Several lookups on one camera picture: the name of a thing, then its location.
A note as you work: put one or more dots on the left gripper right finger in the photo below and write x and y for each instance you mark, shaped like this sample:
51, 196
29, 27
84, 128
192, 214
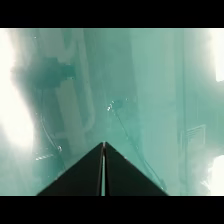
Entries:
126, 176

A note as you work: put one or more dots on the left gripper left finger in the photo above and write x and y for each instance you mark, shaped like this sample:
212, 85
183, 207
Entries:
83, 176

